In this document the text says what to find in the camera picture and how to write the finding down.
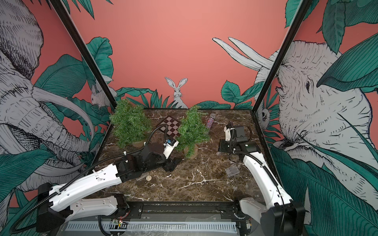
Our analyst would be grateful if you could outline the small christmas tree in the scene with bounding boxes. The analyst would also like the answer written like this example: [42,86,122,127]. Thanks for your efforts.
[110,99,152,148]
[177,105,210,158]

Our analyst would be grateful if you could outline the purple glitter tube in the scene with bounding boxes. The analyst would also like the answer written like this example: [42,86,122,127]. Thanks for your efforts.
[206,113,216,130]

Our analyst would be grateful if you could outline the clear battery box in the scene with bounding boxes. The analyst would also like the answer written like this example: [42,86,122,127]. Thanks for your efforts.
[225,165,240,178]

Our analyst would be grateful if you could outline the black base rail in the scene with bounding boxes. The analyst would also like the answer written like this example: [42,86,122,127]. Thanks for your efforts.
[103,201,299,220]

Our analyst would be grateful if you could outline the brown checkered chess board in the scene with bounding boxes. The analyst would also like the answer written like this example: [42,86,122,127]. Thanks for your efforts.
[160,116,181,138]

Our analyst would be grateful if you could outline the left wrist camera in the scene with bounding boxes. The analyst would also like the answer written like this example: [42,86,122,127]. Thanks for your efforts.
[163,137,179,159]

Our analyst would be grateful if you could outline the white slotted cable duct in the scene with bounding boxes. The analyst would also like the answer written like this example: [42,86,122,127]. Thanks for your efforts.
[64,221,237,234]

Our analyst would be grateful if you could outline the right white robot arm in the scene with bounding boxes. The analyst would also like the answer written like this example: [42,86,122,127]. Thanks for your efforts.
[219,122,306,236]

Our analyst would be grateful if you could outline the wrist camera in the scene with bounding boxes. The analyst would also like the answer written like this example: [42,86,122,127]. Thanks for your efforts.
[163,137,179,159]
[224,121,235,142]

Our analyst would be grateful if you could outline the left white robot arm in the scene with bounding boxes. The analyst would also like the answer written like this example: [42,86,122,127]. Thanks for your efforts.
[35,139,180,233]

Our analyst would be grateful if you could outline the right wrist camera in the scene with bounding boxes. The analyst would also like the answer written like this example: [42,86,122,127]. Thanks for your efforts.
[224,121,235,142]

